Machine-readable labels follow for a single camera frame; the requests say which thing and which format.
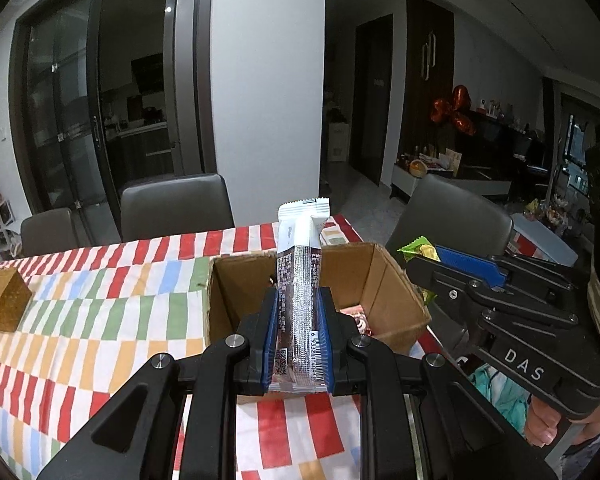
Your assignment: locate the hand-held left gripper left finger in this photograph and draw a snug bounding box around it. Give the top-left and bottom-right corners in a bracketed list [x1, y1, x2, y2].
[36, 287, 281, 480]

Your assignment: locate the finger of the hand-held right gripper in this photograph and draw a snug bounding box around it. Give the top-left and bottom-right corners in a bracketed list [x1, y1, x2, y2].
[437, 246, 595, 306]
[405, 256, 580, 327]

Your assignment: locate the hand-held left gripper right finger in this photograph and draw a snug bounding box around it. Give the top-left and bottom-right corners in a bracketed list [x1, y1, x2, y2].
[317, 287, 561, 480]

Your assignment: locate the pink snack packet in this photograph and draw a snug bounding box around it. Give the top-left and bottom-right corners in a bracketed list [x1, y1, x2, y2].
[337, 305, 374, 337]

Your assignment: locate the lime green snack packet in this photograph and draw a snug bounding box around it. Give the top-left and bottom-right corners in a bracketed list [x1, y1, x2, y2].
[397, 236, 441, 306]

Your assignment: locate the silver white snack stick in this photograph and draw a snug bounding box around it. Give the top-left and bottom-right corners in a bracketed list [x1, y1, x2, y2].
[269, 197, 331, 393]

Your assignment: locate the cardboard box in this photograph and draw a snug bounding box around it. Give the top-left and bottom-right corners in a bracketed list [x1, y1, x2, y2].
[207, 242, 432, 403]

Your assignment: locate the person's right hand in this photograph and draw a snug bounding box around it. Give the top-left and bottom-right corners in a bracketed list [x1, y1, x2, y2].
[524, 394, 600, 453]

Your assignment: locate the teal patterned cloth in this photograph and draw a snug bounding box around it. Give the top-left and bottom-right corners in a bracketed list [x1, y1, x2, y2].
[469, 364, 531, 436]

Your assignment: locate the grey dining chair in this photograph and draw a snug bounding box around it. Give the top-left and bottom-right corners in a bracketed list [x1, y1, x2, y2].
[120, 174, 235, 243]
[20, 207, 78, 258]
[385, 175, 515, 361]

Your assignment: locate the white red carton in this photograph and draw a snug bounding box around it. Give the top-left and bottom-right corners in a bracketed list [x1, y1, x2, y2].
[505, 212, 578, 267]

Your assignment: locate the white low table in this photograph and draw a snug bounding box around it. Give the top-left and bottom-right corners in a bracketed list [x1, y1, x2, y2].
[391, 157, 512, 204]

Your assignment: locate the dark sideboard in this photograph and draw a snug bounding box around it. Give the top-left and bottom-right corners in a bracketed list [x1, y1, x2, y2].
[450, 110, 551, 196]

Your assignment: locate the red foil balloon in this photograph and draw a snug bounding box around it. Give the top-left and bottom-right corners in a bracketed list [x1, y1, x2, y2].
[430, 86, 477, 136]

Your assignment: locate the dark wardrobe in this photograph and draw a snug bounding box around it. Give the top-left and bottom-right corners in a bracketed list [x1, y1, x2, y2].
[390, 0, 456, 176]

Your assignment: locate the dark window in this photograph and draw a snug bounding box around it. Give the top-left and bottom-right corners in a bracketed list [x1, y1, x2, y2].
[560, 95, 600, 196]

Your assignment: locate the colourful striped tablecloth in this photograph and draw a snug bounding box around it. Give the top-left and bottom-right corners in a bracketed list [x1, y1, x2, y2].
[0, 214, 468, 480]

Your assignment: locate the white paper bag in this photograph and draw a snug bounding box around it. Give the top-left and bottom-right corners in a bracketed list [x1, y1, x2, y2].
[327, 122, 351, 163]

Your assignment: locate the dark wooden door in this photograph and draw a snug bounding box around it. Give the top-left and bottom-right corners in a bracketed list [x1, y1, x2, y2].
[349, 14, 395, 187]

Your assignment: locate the kitchen counter cabinet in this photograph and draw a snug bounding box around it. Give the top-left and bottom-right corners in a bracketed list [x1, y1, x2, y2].
[102, 120, 174, 187]

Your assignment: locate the small brown block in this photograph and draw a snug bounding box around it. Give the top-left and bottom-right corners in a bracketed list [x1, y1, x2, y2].
[0, 267, 32, 332]

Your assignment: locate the white shelf rack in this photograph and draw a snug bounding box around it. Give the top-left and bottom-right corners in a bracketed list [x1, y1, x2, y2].
[0, 200, 22, 261]

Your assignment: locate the sliding glass door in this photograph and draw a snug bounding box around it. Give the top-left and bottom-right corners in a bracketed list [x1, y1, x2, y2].
[10, 0, 122, 247]

